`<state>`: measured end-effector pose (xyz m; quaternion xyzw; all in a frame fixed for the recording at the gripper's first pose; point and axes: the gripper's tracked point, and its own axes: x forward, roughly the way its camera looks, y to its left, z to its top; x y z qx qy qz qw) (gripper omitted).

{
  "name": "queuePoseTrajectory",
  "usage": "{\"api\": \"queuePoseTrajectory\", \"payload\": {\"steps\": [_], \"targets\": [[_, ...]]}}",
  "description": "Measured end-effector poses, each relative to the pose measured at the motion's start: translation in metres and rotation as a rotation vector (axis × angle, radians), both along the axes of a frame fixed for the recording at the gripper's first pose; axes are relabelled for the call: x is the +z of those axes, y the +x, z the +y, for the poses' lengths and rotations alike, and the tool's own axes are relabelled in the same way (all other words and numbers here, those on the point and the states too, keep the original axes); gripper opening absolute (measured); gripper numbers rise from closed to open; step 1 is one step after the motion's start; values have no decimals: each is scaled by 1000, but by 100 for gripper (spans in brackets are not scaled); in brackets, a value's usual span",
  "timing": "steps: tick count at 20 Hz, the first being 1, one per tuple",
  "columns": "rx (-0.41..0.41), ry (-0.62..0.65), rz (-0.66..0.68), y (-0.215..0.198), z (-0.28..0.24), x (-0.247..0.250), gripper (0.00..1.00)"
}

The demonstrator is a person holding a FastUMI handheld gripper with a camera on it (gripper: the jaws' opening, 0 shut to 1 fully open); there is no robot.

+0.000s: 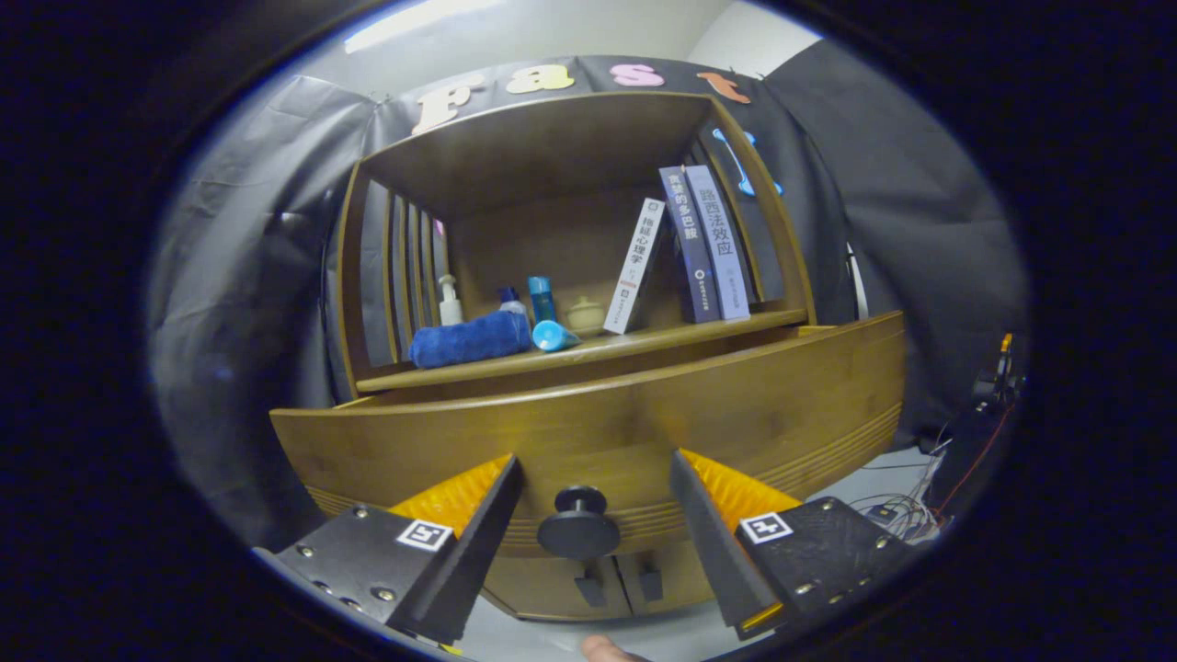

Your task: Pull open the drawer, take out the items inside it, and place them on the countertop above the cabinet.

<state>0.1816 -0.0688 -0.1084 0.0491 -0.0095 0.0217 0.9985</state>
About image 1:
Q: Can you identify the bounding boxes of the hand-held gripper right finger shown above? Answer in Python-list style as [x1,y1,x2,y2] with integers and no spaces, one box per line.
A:
[668,448,920,642]

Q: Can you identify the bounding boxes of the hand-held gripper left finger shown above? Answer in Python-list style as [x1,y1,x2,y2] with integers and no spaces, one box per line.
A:
[274,453,525,645]

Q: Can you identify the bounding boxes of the blue squeeze tube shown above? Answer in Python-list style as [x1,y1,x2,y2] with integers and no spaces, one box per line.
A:
[531,319,582,353]

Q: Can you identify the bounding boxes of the wooden cabinet door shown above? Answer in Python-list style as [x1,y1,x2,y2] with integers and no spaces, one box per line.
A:
[614,542,727,615]
[483,552,635,622]

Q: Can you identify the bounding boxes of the wooden countertop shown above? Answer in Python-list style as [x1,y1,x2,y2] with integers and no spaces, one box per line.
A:
[354,308,810,394]

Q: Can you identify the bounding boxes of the wooden cabinet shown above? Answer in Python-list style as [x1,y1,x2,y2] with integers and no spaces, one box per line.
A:
[333,90,819,622]

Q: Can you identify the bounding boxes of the blue rolled towel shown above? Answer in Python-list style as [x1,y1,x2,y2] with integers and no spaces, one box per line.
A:
[408,310,532,370]

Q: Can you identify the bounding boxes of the white book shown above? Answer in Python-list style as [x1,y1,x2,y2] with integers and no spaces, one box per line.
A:
[602,198,666,336]

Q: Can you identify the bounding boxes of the dark blue book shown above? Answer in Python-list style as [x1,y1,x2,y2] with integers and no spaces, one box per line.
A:
[658,165,721,325]

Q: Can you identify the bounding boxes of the pale lilac book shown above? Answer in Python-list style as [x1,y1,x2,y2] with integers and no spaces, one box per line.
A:
[684,164,752,322]

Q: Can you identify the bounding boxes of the black device with orange part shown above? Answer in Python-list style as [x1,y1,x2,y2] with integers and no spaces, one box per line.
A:
[947,333,1022,479]

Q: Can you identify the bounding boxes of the tangled floor cables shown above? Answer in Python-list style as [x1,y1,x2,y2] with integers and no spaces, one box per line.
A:
[846,441,957,543]

